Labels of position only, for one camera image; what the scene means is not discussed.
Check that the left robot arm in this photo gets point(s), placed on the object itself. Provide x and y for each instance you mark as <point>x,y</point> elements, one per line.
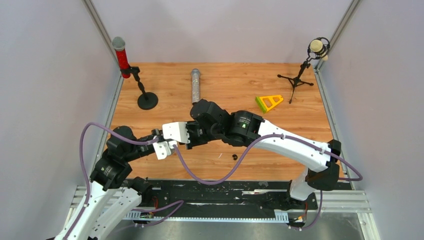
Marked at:
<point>106,202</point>

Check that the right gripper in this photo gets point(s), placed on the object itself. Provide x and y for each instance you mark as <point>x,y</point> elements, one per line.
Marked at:
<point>190,145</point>

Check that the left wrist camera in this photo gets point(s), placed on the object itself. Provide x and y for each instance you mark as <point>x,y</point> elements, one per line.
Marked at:
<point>164,149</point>

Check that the silver glitter microphone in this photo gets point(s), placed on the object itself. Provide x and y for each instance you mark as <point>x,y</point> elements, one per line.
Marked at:
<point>195,85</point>

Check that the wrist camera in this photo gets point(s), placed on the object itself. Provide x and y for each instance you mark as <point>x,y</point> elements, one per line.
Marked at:
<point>176,131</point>
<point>164,149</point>

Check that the yellow triangular plastic piece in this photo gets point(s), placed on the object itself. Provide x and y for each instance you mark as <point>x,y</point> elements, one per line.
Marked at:
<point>267,103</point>

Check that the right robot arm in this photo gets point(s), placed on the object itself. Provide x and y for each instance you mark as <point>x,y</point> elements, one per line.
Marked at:
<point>246,129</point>

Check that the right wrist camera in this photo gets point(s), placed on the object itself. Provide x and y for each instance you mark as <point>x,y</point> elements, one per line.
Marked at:
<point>176,131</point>

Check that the black tripod mic stand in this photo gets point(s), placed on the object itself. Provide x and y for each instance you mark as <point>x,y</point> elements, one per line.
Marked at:
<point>297,80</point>

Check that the red glitter microphone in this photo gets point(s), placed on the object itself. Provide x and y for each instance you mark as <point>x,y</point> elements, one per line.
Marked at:
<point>119,45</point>

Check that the beige condenser microphone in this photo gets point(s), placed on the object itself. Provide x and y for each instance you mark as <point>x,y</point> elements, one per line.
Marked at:
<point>319,49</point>

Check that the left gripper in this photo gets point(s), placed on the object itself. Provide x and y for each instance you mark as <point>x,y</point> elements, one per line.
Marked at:
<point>156,131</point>

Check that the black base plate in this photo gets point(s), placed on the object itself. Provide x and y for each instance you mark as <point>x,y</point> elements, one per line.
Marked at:
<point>230,199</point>

